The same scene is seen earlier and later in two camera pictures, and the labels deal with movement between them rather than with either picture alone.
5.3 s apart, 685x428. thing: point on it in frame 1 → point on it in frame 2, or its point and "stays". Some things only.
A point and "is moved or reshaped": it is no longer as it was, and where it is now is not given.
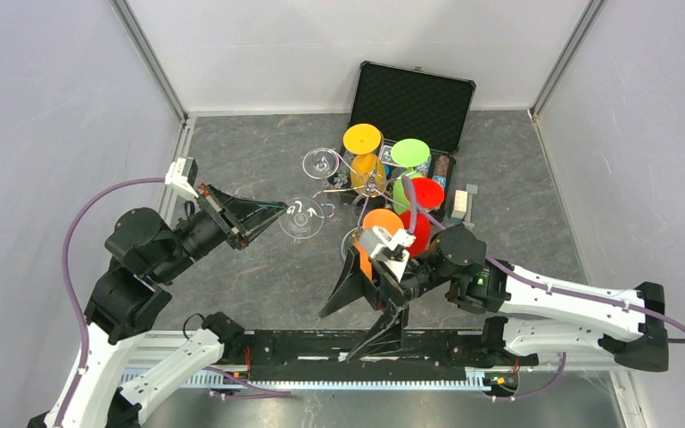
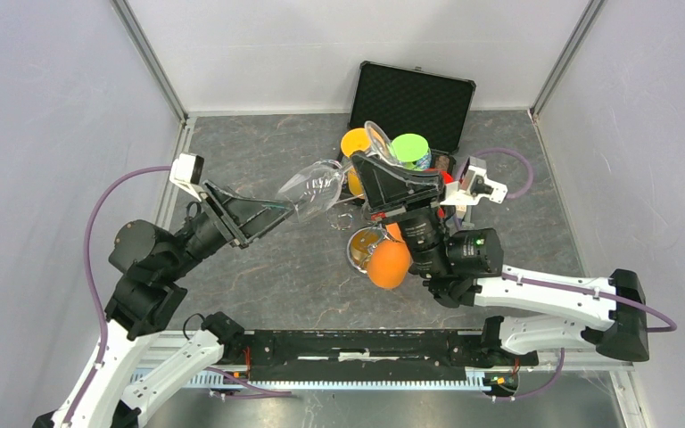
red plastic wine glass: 428,194 is moved or reshaped
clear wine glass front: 302,218 → 314,189
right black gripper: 384,336 → 391,191
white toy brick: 460,206 stays
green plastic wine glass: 409,152 stays
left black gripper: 243,218 stays
